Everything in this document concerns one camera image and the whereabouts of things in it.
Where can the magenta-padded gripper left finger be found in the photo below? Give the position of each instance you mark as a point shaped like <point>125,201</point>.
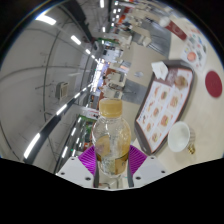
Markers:
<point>75,170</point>

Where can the flat round red coaster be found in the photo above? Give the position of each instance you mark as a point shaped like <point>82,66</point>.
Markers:
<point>213,84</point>

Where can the burger on tray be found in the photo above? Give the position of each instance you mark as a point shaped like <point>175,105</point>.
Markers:
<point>181,82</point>

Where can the white patterned mug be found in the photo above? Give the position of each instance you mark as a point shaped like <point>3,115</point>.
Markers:
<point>179,136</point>

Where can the white paper napkin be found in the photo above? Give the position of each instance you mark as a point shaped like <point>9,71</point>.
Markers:
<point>160,70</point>

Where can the group of beige chairs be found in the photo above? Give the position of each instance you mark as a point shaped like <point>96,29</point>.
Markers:
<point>144,39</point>

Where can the group of ceiling lights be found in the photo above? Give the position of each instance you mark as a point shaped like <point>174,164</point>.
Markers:
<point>46,19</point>

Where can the ceiling air conditioner unit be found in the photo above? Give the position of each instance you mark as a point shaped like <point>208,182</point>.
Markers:
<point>62,90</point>

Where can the printed paper tray liner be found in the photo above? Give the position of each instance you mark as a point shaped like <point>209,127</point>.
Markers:
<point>160,110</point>

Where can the dark brown food tray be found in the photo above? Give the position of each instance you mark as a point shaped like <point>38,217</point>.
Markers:
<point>140,133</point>

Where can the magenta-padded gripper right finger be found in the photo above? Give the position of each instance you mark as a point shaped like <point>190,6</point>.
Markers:
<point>150,170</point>

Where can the clear bottle with yellow cap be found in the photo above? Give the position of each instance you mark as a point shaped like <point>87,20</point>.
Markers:
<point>111,133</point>

